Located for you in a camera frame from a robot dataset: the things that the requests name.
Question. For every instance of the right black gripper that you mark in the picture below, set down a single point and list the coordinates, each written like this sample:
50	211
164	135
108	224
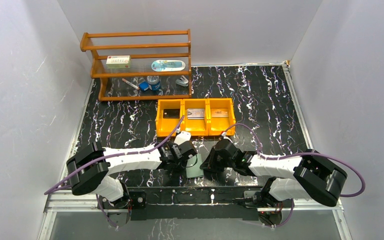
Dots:
212	160

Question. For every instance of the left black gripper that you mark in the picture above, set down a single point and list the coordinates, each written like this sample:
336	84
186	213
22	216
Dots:
185	159

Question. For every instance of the green card holder wallet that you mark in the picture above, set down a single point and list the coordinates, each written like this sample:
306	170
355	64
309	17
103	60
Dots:
193	167

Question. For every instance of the yellow three-compartment bin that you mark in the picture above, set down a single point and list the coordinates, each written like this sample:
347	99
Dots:
205	127

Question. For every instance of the orange wooden shelf rack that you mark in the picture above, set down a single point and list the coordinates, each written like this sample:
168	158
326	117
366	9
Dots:
143	47

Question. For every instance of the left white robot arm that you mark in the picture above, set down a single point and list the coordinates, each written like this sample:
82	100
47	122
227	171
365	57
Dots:
91	169

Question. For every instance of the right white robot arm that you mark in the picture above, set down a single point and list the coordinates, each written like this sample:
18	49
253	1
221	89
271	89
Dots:
306	175

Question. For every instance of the bronze card in bin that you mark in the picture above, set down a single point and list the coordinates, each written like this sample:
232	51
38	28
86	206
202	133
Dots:
219	113

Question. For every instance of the black VIP card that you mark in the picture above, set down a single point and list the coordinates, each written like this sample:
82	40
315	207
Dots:
171	113

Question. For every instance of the small blue block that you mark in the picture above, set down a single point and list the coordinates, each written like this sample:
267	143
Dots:
143	86

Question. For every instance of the blue white jar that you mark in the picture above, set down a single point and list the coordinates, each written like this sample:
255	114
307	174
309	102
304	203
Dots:
154	83

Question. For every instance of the white marker pen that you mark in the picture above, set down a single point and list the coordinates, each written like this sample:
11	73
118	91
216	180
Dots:
130	84

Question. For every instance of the blue blister pack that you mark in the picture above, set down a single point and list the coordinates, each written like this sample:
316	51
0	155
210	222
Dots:
162	65

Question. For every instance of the white red box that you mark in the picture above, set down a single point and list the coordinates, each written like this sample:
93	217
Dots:
118	62

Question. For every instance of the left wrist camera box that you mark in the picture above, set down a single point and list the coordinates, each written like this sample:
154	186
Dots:
182	137

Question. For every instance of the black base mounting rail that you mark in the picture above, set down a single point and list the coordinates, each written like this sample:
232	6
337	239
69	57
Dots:
208	202

